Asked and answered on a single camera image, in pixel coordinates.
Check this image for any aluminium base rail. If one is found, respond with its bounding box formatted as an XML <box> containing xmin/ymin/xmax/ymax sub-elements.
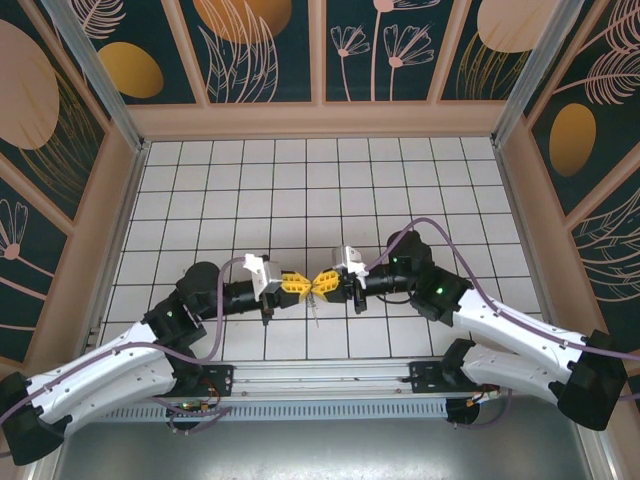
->
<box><xmin>169</xmin><ymin>360</ymin><xmax>501</xmax><ymax>400</ymax></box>

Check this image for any yellow wire connector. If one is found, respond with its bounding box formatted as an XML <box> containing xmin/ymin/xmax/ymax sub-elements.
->
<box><xmin>464</xmin><ymin>388</ymin><xmax>501</xmax><ymax>407</ymax></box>

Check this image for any slotted grey cable duct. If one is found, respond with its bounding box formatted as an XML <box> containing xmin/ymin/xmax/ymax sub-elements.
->
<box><xmin>92</xmin><ymin>397</ymin><xmax>449</xmax><ymax>422</ymax></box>

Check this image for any grey metal sheet panel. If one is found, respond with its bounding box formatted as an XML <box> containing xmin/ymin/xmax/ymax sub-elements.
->
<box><xmin>29</xmin><ymin>394</ymin><xmax>619</xmax><ymax>480</ymax></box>

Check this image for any aluminium frame rail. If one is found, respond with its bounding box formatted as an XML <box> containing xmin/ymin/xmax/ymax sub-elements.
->
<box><xmin>494</xmin><ymin>142</ymin><xmax>556</xmax><ymax>334</ymax></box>
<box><xmin>87</xmin><ymin>141</ymin><xmax>151</xmax><ymax>346</ymax></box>

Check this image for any small metal screw object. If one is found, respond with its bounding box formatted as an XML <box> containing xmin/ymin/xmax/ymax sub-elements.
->
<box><xmin>305</xmin><ymin>291</ymin><xmax>322</xmax><ymax>330</ymax></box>

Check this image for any aluminium frame post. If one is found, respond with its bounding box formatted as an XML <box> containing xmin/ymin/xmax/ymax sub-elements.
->
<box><xmin>492</xmin><ymin>0</ymin><xmax>575</xmax><ymax>146</ymax></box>
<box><xmin>49</xmin><ymin>0</ymin><xmax>152</xmax><ymax>154</ymax></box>
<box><xmin>582</xmin><ymin>424</ymin><xmax>621</xmax><ymax>480</ymax></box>
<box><xmin>27</xmin><ymin>455</ymin><xmax>60</xmax><ymax>480</ymax></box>

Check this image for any small circuit board with LED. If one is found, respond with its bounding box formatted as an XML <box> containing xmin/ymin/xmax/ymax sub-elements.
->
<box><xmin>166</xmin><ymin>398</ymin><xmax>214</xmax><ymax>417</ymax></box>

